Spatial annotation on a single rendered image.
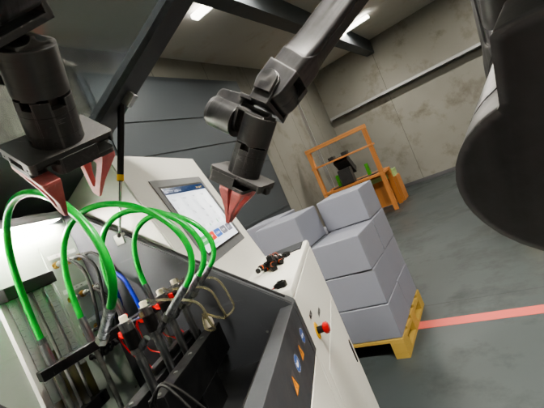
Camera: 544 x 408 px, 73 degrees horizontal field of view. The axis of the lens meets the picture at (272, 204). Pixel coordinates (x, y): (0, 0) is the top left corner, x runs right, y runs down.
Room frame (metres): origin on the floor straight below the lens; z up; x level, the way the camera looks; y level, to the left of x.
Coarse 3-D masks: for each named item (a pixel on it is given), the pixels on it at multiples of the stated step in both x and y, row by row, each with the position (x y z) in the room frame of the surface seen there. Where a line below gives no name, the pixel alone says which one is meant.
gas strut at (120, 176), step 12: (120, 108) 1.06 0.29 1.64; (120, 120) 1.06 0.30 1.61; (120, 132) 1.06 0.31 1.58; (120, 144) 1.06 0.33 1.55; (120, 156) 1.06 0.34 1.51; (120, 168) 1.06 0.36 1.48; (120, 180) 1.06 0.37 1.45; (120, 192) 1.07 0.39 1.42; (120, 228) 1.07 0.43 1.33; (120, 240) 1.07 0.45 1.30
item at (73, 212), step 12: (24, 192) 0.64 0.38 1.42; (36, 192) 0.62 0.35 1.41; (12, 204) 0.69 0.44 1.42; (72, 216) 0.57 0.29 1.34; (84, 228) 0.56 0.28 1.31; (96, 240) 0.56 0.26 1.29; (12, 252) 0.76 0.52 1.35; (12, 264) 0.76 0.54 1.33; (108, 264) 0.56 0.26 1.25; (12, 276) 0.77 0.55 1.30; (108, 276) 0.56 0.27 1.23; (108, 288) 0.57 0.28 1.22; (24, 300) 0.78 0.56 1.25; (108, 300) 0.58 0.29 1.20; (36, 324) 0.78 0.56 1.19; (36, 336) 0.78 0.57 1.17
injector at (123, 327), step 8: (128, 320) 0.74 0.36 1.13; (120, 328) 0.73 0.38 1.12; (128, 328) 0.73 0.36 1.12; (128, 336) 0.73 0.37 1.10; (136, 336) 0.74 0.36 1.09; (144, 336) 0.74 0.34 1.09; (128, 344) 0.73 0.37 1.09; (136, 344) 0.74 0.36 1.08; (144, 344) 0.74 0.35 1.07; (136, 352) 0.73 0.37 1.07; (136, 360) 0.74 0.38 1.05; (144, 360) 0.74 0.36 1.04; (144, 368) 0.74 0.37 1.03; (144, 376) 0.74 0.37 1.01; (152, 376) 0.74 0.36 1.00; (152, 384) 0.74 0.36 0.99; (152, 392) 0.74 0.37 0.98
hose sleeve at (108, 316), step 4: (104, 308) 0.59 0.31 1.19; (116, 308) 0.59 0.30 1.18; (104, 312) 0.59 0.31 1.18; (108, 312) 0.59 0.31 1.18; (112, 312) 0.59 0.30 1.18; (104, 316) 0.59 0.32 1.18; (108, 316) 0.59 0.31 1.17; (112, 316) 0.59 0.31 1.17; (104, 320) 0.59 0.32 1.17; (108, 320) 0.60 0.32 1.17; (112, 320) 0.60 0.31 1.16; (100, 324) 0.61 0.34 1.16; (104, 324) 0.60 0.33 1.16; (108, 324) 0.60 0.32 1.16; (100, 328) 0.61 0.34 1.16; (104, 328) 0.60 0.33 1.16; (108, 328) 0.61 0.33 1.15; (100, 332) 0.61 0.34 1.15; (104, 332) 0.61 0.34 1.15; (108, 332) 0.62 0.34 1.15; (100, 336) 0.62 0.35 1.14; (104, 336) 0.62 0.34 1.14
